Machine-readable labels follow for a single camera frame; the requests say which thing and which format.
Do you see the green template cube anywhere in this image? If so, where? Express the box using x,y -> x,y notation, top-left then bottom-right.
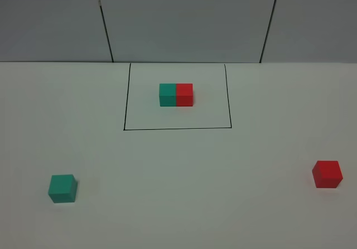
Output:
159,84 -> 176,107

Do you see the red template cube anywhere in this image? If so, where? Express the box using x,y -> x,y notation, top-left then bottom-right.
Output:
176,84 -> 194,106

